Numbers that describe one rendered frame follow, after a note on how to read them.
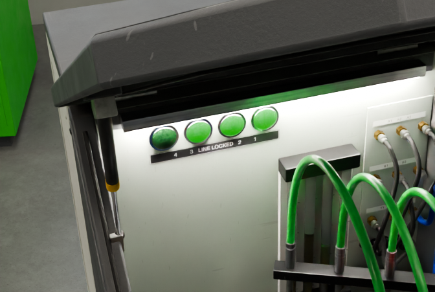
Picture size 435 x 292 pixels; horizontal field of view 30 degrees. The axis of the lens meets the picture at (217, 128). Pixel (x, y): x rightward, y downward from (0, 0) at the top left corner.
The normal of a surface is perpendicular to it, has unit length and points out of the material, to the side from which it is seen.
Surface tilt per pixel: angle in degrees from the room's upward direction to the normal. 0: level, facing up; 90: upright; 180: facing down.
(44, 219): 0
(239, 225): 90
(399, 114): 90
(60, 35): 0
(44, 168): 0
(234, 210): 90
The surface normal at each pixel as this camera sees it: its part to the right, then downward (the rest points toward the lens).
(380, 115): 0.29, 0.50
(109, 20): -0.04, -0.85
